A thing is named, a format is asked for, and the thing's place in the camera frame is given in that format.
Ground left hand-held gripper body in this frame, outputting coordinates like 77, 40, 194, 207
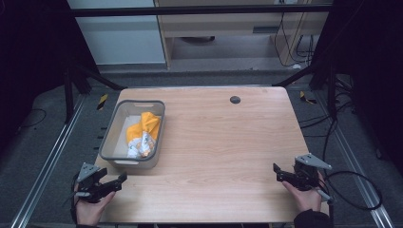
75, 161, 108, 204

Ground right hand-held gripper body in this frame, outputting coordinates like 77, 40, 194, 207
292, 153, 335, 204

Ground person's right hand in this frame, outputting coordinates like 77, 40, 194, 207
281, 170, 326, 214

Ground person's left hand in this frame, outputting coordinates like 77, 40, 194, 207
73, 182, 117, 227

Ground grey plastic basket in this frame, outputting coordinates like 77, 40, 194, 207
98, 99, 166, 170

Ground yellow and white crumpled bag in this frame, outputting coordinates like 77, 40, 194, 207
125, 111, 163, 160

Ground yellow and black tape marker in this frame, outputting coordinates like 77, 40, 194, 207
96, 93, 109, 111
298, 90, 318, 105

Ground black curtain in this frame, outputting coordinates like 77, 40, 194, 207
0, 0, 100, 157
310, 0, 403, 177

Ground white cabinet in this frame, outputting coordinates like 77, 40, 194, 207
66, 0, 167, 67

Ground light wooden desk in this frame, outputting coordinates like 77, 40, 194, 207
153, 0, 335, 69

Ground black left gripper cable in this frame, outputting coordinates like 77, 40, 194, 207
62, 173, 80, 224

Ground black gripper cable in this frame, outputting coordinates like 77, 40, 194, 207
62, 173, 80, 224
320, 170, 383, 228

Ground aluminium floor rail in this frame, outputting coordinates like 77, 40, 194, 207
315, 90, 396, 228
9, 93, 87, 228

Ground black floor cable bundle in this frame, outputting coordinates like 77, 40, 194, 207
297, 75, 359, 162

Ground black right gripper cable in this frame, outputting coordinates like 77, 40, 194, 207
320, 170, 383, 228

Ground black metal frame stand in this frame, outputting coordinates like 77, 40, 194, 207
271, 62, 339, 122
62, 58, 128, 125

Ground black hanging desk cables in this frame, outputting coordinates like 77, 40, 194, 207
273, 11, 316, 68

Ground black horizontal frame bar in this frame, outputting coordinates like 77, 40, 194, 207
67, 4, 334, 18

